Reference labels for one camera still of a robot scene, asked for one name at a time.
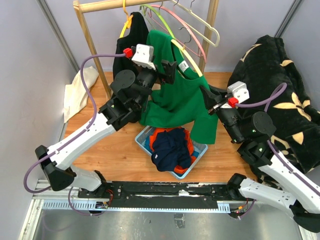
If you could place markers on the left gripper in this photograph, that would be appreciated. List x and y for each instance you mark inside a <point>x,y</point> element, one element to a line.
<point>170,72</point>

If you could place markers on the black floral blanket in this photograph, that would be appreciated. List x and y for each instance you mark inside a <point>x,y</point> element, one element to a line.
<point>263,67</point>

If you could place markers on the wooden clothes rack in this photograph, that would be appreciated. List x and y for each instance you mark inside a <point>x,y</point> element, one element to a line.
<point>82,8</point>

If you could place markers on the light blue plastic basket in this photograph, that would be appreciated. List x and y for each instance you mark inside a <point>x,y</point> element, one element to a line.
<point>178,170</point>

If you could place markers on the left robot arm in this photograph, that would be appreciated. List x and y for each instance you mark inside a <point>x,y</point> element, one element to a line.
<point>131,93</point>

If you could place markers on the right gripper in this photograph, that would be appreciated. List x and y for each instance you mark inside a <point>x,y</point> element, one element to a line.
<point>210,99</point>

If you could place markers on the orange t shirt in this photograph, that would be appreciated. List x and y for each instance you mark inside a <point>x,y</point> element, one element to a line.
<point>190,145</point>

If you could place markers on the pink plastic hanger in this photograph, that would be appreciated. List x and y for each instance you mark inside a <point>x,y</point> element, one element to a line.
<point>201,52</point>

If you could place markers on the pale yellow hanger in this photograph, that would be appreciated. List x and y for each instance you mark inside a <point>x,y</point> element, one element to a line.
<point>185,53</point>

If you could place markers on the navy blue t shirt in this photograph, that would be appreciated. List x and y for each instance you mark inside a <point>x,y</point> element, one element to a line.
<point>172,150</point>

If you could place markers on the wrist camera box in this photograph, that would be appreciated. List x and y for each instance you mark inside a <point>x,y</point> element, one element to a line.
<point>235,94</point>
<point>141,55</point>

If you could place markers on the lime green hanger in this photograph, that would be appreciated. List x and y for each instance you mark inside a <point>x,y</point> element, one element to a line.
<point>163,24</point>

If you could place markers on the green t shirt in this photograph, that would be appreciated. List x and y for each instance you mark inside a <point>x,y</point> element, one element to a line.
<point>182,102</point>

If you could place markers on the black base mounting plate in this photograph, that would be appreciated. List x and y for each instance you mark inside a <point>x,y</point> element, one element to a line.
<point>163,195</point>

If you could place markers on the aluminium rail frame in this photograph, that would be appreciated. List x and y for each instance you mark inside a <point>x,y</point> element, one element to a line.
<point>64,216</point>

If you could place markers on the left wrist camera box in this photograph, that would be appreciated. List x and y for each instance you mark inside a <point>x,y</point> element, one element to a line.
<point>141,55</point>

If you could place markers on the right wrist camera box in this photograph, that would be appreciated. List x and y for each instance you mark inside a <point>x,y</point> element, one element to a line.
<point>235,94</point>

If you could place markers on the cream white cloth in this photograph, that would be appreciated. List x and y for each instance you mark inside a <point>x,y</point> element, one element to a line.
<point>75,95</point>

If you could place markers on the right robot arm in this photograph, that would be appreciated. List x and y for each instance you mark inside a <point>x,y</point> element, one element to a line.
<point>299,197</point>

